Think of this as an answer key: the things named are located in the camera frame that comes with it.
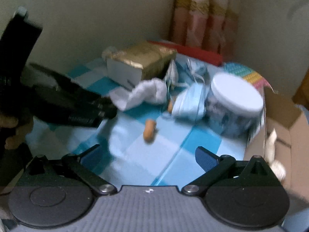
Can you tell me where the light blue face mask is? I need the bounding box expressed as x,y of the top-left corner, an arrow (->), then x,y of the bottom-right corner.
171,83 -> 208,122

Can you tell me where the white sock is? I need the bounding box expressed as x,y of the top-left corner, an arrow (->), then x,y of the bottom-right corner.
109,78 -> 167,112

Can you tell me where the person's left hand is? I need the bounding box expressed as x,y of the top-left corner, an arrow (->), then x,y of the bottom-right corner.
1,115 -> 34,150

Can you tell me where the cream fabric bow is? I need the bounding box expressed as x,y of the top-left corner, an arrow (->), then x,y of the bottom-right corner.
264,129 -> 286,182

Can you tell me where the brown cardboard box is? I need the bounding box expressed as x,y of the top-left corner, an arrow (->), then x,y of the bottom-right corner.
244,87 -> 308,201

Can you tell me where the clear jar white lid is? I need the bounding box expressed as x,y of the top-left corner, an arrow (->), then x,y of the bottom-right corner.
205,72 -> 264,138

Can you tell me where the blue checkered tablecloth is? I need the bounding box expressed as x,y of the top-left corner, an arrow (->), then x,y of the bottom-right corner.
25,38 -> 249,189

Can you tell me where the wooden bed headboard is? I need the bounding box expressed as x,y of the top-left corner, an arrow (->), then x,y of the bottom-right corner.
292,72 -> 309,109

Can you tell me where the rainbow pop-it silicone mat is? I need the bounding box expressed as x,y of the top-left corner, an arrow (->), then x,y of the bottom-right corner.
224,62 -> 271,89

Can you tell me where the gold and white box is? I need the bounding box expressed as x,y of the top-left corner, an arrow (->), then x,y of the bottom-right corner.
106,42 -> 177,90

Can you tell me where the red flat object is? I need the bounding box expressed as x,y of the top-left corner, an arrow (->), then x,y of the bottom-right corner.
149,41 -> 223,67

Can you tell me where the pink striped curtain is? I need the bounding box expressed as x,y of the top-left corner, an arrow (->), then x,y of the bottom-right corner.
169,0 -> 240,62

